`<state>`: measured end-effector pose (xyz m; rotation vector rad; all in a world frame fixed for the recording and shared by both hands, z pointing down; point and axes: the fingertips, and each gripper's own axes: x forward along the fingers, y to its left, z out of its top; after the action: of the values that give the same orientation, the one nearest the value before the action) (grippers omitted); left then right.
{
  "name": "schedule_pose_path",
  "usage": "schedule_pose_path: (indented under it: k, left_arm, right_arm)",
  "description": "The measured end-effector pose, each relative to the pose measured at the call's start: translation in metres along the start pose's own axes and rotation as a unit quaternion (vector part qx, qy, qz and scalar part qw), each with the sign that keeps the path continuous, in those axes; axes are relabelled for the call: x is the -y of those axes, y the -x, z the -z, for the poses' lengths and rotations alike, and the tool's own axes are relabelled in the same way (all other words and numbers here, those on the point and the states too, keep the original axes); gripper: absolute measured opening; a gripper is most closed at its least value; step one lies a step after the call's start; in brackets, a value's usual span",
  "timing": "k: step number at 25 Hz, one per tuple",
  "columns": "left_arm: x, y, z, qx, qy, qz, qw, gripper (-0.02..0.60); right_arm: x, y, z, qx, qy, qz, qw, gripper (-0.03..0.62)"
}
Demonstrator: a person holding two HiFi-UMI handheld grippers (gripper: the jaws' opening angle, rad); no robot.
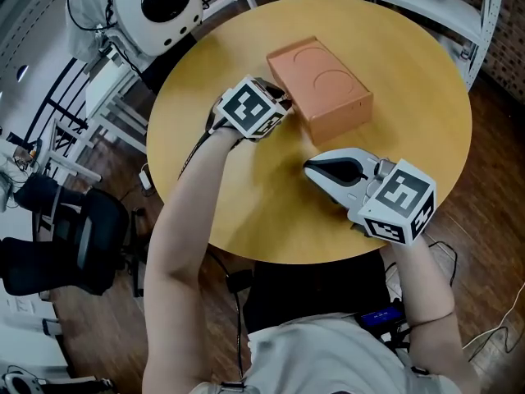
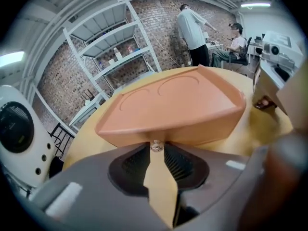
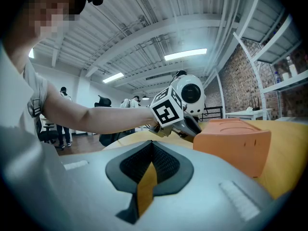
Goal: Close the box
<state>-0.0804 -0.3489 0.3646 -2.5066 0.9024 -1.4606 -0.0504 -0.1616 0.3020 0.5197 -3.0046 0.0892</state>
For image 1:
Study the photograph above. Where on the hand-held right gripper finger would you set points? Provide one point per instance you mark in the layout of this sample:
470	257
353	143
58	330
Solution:
352	153
332	185

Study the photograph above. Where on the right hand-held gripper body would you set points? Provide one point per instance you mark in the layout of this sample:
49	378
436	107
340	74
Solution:
400	197

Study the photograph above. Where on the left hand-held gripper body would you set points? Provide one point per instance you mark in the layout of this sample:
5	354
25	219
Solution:
246	107

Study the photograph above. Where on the orange cardboard box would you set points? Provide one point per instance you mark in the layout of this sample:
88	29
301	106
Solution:
328	88

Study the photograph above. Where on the person's left forearm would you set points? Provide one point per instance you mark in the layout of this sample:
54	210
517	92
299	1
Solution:
184	228

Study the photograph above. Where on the person's black trousers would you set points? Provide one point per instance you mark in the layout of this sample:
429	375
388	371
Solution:
311	290

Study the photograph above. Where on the blue-screen device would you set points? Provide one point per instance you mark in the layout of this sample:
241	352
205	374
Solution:
379	317

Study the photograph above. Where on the white power adapter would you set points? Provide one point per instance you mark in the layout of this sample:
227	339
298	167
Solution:
146	179

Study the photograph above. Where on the white side desk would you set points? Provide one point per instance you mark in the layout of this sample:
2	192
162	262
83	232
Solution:
110	93

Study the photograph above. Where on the white round-faced robot head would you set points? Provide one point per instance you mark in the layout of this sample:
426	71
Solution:
139	19

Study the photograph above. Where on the white metal shelf rack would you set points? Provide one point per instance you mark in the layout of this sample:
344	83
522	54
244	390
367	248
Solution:
430	2

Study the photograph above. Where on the person's light grey shirt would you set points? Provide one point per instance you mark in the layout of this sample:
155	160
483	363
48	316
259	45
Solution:
328	359

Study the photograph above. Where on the white cloth cover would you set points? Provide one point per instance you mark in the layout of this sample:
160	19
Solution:
84	10

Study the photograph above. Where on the black metal railing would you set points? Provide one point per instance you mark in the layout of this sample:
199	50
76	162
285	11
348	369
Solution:
57	109

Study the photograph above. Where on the black office chair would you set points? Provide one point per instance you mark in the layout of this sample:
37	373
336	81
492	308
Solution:
90	240

